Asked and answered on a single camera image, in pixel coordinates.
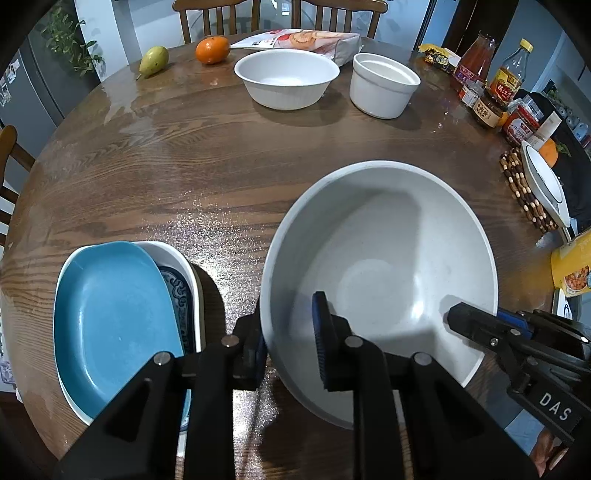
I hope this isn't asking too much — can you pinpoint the light brown wooden chair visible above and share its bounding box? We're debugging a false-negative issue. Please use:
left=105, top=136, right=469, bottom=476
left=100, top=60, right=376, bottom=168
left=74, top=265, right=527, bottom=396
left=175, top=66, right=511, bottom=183
left=0, top=124, right=37, bottom=247

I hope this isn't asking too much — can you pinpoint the grey refrigerator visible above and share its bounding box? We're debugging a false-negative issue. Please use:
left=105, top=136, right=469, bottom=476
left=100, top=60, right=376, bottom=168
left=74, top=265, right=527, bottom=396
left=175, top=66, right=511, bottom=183
left=0, top=28, right=65, bottom=134

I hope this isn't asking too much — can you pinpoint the white dark-rimmed dish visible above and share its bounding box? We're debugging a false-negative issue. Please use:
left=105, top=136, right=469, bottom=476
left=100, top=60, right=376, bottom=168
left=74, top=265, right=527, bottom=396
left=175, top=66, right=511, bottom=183
left=520, top=141, right=571, bottom=229

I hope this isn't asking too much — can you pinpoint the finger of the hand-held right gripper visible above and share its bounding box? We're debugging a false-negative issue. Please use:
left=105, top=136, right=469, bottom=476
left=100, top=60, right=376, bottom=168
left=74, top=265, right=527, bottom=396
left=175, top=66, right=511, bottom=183
left=447, top=302, right=536, bottom=365
left=496, top=309, right=590, bottom=343

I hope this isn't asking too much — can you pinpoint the trailing green plant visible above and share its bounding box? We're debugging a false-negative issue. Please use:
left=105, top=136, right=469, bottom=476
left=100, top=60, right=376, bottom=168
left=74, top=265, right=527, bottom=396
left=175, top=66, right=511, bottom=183
left=41, top=2, right=106, bottom=77

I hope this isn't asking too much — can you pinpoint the yellow snack packet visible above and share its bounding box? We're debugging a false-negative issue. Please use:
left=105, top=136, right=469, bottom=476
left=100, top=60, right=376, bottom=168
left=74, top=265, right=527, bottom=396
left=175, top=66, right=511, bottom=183
left=418, top=43, right=462, bottom=75

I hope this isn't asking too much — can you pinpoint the white red snack bag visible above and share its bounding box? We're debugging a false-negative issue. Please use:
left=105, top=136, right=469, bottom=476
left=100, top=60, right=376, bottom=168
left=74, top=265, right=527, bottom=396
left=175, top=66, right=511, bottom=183
left=229, top=28, right=362, bottom=66

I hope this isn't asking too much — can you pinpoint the small white labelled jar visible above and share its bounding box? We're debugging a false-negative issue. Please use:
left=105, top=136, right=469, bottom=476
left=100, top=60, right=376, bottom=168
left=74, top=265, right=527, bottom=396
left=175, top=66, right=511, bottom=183
left=458, top=79, right=485, bottom=108

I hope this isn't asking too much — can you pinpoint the green pear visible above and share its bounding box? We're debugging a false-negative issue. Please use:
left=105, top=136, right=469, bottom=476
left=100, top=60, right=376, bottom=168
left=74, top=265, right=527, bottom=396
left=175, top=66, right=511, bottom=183
left=136, top=45, right=170, bottom=80

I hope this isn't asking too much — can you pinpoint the medium white bowl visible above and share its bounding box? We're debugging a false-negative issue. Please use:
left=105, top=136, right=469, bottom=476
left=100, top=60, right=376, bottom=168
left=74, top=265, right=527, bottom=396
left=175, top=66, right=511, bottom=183
left=233, top=49, right=341, bottom=110

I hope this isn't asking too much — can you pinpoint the red sauce bottle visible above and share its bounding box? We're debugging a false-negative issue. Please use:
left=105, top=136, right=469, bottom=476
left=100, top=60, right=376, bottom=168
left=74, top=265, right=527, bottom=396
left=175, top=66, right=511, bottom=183
left=450, top=31, right=498, bottom=93

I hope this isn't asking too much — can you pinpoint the wooden bead trivet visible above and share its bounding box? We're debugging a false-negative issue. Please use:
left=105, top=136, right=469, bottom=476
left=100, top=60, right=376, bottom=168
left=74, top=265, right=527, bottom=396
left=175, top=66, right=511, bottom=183
left=499, top=148, right=559, bottom=233

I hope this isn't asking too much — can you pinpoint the small white straight-sided bowl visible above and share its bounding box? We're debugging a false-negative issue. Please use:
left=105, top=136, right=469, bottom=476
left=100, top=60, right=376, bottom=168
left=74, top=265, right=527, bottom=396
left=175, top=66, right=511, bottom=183
left=349, top=52, right=422, bottom=120

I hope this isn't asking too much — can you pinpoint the dark wooden door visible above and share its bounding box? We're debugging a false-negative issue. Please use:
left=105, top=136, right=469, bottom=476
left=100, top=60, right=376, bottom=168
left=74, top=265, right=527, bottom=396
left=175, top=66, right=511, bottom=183
left=441, top=0, right=520, bottom=49

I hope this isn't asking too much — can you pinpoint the person's right hand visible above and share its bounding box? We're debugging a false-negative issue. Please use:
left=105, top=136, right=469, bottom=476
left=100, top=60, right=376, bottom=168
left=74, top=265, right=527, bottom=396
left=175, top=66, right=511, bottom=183
left=531, top=428, right=572, bottom=479

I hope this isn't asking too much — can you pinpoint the small orange fruit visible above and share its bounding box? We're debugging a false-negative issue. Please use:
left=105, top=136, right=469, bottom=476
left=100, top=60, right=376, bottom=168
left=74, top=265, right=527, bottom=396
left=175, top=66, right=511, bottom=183
left=538, top=138, right=560, bottom=167

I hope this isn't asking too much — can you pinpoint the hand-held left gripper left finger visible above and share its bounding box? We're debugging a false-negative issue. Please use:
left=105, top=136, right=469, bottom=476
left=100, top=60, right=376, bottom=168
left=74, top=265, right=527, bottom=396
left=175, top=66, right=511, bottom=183
left=53, top=316, right=269, bottom=480

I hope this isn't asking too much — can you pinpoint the orange tangerine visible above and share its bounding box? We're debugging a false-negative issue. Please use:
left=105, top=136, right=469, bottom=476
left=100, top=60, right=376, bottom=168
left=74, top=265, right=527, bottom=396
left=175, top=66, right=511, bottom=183
left=195, top=35, right=231, bottom=65

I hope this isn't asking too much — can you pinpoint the red chili jar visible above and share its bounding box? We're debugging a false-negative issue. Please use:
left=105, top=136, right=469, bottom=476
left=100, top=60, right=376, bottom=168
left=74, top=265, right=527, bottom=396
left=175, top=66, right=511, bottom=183
left=502, top=104, right=541, bottom=147

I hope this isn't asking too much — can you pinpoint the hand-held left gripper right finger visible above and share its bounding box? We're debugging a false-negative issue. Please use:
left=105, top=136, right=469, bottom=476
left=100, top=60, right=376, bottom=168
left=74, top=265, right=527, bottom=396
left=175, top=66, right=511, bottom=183
left=311, top=291, right=539, bottom=480

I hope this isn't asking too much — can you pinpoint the brown sauce jar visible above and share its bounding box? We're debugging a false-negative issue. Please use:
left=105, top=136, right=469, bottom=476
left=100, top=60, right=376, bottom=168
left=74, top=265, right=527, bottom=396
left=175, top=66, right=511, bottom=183
left=472, top=90, right=509, bottom=129

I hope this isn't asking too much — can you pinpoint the yellow capped vinegar bottle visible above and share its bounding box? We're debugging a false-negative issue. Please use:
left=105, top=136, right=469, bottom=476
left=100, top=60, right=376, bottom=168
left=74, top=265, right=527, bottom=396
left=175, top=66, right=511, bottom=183
left=485, top=38, right=534, bottom=109

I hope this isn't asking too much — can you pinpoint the yellow food box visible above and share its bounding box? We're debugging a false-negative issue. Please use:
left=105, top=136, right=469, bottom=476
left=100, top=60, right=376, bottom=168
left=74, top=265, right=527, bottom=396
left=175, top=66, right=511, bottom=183
left=550, top=241, right=591, bottom=296

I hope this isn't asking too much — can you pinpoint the large white bowl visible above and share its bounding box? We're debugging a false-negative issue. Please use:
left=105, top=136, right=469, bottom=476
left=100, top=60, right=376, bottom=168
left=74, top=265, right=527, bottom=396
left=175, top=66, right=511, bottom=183
left=259, top=160, right=499, bottom=430

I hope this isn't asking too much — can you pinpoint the dark brown wooden chair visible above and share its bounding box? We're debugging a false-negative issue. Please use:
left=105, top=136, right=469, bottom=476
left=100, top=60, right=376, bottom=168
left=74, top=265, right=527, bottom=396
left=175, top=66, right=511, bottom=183
left=172, top=0, right=259, bottom=44
left=292, top=0, right=389, bottom=40

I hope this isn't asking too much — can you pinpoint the plain blue square plate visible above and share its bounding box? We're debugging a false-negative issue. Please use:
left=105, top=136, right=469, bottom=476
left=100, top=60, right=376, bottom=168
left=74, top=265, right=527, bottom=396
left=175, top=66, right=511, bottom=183
left=54, top=241, right=186, bottom=420

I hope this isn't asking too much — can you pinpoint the blue patterned square plate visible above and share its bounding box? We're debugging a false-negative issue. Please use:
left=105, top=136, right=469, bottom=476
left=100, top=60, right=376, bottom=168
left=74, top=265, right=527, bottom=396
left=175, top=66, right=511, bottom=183
left=54, top=240, right=206, bottom=435

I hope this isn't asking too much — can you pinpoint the small beige carton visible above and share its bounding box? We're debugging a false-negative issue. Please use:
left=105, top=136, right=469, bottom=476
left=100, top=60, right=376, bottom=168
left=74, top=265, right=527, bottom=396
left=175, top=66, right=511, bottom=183
left=533, top=113, right=562, bottom=148

